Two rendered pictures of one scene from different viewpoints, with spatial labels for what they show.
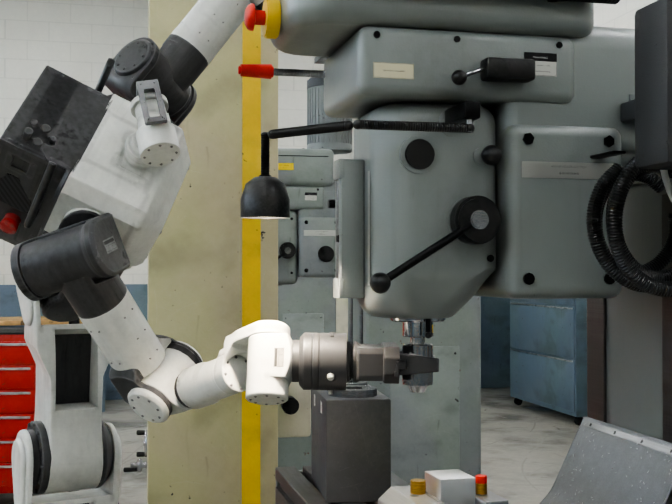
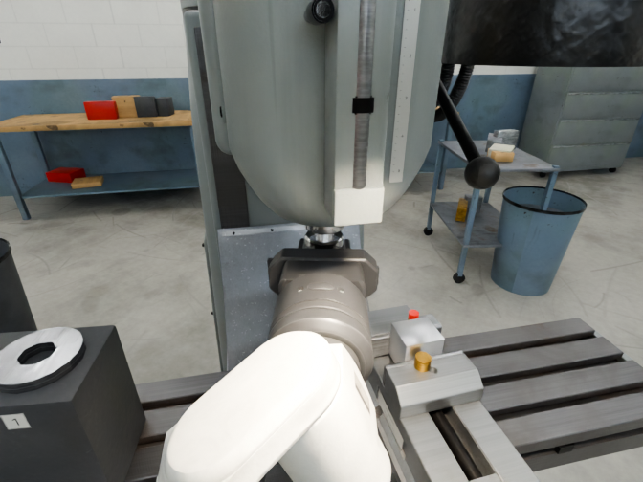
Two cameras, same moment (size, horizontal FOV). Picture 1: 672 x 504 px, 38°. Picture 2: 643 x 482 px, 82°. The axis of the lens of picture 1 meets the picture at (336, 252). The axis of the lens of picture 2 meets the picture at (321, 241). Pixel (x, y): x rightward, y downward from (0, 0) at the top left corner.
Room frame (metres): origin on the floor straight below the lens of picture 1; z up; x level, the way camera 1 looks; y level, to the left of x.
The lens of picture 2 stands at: (1.50, 0.27, 1.46)
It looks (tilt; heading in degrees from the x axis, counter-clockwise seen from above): 27 degrees down; 272
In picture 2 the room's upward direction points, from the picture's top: straight up
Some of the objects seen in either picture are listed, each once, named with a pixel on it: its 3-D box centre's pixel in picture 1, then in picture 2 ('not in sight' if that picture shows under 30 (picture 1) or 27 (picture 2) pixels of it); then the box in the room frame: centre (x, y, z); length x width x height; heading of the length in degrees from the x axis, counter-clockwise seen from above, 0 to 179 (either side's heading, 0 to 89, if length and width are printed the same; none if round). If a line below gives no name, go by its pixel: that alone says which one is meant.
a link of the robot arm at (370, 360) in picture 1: (358, 363); (321, 301); (1.51, -0.03, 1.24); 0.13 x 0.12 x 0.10; 0
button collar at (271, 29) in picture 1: (271, 18); not in sight; (1.46, 0.10, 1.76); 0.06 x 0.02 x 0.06; 14
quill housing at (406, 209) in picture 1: (420, 213); (324, 43); (1.51, -0.13, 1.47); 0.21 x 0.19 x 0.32; 14
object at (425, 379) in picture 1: (417, 367); not in sight; (1.51, -0.13, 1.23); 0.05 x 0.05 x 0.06
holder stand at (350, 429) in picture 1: (349, 436); (22, 417); (1.88, -0.03, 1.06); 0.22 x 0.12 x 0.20; 8
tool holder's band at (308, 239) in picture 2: (417, 346); (323, 237); (1.51, -0.13, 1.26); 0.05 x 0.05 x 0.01
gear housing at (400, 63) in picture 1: (443, 79); not in sight; (1.52, -0.17, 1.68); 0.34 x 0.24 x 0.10; 104
